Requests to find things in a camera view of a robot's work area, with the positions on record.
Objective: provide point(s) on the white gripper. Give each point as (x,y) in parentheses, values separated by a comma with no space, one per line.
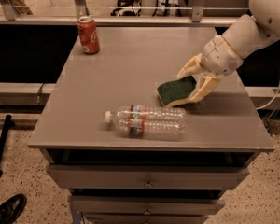
(221,57)

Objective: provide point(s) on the green and yellow sponge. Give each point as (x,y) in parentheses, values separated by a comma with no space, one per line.
(176,92)

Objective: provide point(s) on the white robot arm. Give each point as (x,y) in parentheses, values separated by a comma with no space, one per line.
(257,30)

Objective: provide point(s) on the clear plastic water bottle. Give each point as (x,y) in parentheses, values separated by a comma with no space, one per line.
(140,119)

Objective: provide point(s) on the black office chair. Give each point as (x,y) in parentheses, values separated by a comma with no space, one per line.
(126,0)

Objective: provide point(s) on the red soda can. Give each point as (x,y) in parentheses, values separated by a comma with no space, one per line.
(88,35)

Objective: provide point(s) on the grey drawer cabinet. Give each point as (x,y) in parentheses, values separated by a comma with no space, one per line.
(126,160)

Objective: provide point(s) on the middle grey drawer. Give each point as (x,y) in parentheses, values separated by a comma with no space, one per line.
(145,206)

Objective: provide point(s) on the grey drawer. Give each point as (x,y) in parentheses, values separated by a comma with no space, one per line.
(145,206)
(147,177)
(138,219)

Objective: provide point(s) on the top grey drawer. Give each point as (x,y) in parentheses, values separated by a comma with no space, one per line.
(147,177)

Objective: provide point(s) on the bottom grey drawer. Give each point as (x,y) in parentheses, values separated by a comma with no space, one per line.
(138,219)

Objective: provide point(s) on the black metal stand leg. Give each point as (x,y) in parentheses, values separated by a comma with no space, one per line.
(3,137)

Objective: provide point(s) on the black leather shoe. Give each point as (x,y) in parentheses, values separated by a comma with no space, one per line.
(11,209)

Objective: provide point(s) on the metal window rail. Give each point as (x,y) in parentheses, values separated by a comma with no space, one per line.
(212,13)

